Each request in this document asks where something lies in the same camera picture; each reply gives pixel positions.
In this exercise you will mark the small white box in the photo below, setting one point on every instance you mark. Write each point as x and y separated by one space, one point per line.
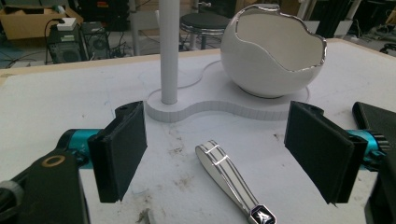
66 24

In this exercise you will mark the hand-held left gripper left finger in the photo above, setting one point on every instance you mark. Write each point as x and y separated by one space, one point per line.
120 152

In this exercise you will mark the white eggshell-shaped bowl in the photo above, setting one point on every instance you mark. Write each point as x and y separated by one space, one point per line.
264 76

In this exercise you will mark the black round stool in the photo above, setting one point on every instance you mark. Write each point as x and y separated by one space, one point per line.
204 21

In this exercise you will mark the white stand with pole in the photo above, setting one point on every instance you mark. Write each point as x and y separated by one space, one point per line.
169 46

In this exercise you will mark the black computer tower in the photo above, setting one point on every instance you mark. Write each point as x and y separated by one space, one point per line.
97 42
63 46

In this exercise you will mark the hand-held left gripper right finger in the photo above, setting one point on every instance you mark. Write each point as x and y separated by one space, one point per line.
320 149

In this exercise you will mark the cardboard box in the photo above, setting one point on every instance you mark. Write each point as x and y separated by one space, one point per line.
25 27

